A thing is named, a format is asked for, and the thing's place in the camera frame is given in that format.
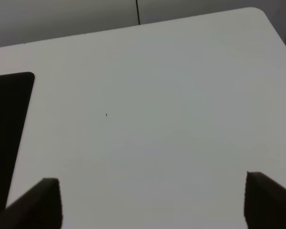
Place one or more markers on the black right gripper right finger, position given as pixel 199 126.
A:
pixel 265 202

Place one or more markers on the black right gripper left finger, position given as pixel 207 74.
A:
pixel 39 208

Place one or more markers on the black rectangular mouse pad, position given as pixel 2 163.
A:
pixel 15 93

